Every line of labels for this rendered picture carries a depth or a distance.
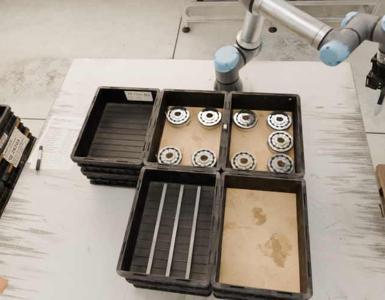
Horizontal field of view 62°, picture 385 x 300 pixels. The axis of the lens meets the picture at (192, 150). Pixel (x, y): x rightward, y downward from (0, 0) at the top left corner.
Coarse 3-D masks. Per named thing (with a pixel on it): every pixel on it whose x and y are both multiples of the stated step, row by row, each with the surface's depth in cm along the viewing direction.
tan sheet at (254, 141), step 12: (264, 120) 141; (240, 132) 138; (252, 132) 138; (264, 132) 137; (288, 132) 136; (240, 144) 135; (252, 144) 134; (264, 144) 134; (264, 156) 131; (264, 168) 127
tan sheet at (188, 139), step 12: (192, 108) 148; (216, 108) 147; (192, 120) 144; (168, 132) 141; (180, 132) 141; (192, 132) 140; (204, 132) 140; (216, 132) 139; (168, 144) 138; (180, 144) 137; (192, 144) 137; (204, 144) 136; (216, 144) 136; (216, 156) 132
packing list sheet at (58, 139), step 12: (60, 120) 167; (72, 120) 167; (48, 132) 164; (60, 132) 163; (72, 132) 162; (48, 144) 159; (60, 144) 159; (72, 144) 158; (36, 156) 156; (48, 156) 155; (60, 156) 155; (48, 168) 151; (60, 168) 151
